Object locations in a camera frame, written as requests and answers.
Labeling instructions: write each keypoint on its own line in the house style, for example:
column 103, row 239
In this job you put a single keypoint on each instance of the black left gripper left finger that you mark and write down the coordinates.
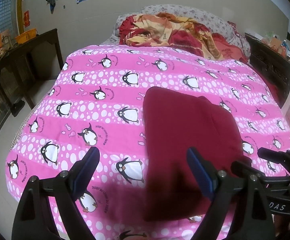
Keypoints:
column 34, row 219

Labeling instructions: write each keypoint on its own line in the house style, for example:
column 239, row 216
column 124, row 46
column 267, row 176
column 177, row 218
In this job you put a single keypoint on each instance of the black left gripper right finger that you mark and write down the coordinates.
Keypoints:
column 244, row 198

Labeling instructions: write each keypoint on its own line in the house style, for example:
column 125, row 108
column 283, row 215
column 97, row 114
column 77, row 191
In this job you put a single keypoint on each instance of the dark red sweater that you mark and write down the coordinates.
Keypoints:
column 187, row 149

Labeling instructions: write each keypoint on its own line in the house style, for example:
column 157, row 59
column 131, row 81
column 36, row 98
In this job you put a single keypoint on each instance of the pink penguin blanket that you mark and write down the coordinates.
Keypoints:
column 97, row 101

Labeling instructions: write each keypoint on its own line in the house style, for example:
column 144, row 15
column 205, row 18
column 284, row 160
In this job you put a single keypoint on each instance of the dark wooden side table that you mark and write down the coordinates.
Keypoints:
column 20, row 58

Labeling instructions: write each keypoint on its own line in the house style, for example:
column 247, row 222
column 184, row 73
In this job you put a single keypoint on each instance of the orange plastic basket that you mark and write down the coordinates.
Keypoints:
column 26, row 36

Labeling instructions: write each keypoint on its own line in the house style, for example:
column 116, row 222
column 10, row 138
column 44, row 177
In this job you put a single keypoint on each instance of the red paper window decoration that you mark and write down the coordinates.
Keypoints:
column 26, row 19

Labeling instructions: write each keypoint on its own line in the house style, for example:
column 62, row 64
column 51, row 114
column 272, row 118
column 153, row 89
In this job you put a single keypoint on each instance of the red yellow floral quilt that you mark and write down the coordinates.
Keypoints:
column 168, row 30

